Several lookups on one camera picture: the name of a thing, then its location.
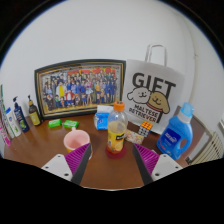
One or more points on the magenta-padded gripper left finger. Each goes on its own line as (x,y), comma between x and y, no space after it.
(63,165)

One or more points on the blue detergent bottle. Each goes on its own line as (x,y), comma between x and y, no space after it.
(175,136)

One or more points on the white paper gift bag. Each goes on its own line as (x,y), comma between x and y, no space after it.
(153,93)

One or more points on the blue tissue pack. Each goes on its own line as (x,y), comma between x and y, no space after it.
(101,120)

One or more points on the white radiator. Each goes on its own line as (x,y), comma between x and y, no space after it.
(210,150)

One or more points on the brown yellow-labelled pump bottle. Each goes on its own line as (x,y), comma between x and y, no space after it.
(34,115)

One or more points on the flat round red coaster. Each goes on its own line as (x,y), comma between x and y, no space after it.
(116,155)

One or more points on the orange-capped juice bottle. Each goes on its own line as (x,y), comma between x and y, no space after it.
(116,133)

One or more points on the pink mug with yellow print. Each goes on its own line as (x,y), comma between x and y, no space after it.
(75,140)

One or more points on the white shampoo bottle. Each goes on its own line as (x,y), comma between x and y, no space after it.
(13,123)

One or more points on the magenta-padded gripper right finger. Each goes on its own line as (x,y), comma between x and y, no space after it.
(160,165)

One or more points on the brown wooden side table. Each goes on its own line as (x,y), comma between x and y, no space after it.
(199,133)

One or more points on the black-framed group photo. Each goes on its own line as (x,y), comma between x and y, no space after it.
(80,86)

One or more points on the small floral packet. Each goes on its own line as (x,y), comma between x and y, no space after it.
(133,136)

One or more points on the dark blue pump bottle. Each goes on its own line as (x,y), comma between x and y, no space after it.
(20,118)

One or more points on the white and blue shuttlecock tube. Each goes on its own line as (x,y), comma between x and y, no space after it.
(3,106)

